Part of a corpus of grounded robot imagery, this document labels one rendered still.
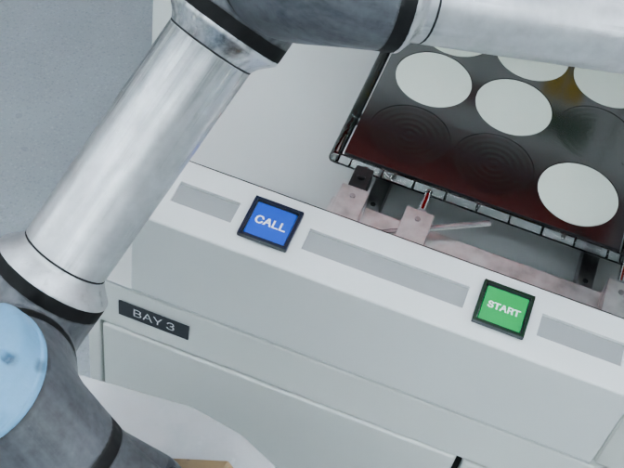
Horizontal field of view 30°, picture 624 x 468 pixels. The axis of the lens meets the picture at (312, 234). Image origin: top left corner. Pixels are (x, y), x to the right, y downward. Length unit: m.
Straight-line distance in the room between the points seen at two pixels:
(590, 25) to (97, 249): 0.46
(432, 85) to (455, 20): 0.59
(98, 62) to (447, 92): 1.40
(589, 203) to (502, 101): 0.18
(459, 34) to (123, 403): 0.57
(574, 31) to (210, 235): 0.46
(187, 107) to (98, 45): 1.81
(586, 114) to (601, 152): 0.07
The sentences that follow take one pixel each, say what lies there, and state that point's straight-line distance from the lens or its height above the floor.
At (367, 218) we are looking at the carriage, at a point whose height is 0.88.
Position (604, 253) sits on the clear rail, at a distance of 1.40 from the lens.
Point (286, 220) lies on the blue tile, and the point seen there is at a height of 0.96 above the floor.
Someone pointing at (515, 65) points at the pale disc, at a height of 0.90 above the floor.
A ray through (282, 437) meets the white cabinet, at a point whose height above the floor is 0.62.
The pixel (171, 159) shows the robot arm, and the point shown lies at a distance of 1.03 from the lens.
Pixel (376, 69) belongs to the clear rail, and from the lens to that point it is 1.51.
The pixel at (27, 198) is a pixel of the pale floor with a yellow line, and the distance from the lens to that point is 2.51.
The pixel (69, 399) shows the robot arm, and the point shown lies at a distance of 0.97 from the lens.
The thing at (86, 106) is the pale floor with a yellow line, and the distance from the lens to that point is 2.68.
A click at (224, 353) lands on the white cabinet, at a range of 1.38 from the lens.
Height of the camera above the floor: 1.93
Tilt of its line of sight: 51 degrees down
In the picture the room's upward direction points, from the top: 12 degrees clockwise
